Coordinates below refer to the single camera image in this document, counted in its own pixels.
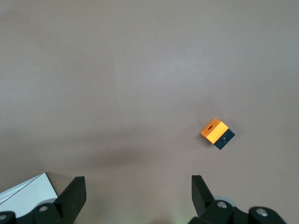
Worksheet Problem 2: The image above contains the white drawer cabinet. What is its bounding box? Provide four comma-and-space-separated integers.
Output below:
0, 172, 59, 217

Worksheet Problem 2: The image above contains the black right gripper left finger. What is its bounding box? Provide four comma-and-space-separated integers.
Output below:
0, 176, 87, 224

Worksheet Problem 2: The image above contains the brown table mat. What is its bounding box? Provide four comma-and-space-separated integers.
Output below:
0, 0, 299, 224

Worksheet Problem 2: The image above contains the orange and black button box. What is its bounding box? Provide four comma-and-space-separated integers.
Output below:
200, 118, 235, 151

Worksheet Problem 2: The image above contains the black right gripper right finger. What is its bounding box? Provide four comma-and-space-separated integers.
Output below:
188, 175, 289, 224

